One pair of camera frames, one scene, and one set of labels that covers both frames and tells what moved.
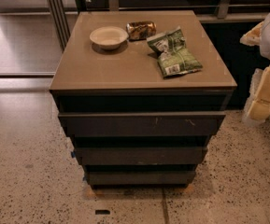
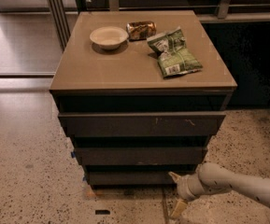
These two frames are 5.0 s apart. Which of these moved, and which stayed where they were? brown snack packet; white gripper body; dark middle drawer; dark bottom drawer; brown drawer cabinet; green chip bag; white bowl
Moved: white gripper body
Stayed: white bowl; green chip bag; brown drawer cabinet; dark middle drawer; brown snack packet; dark bottom drawer
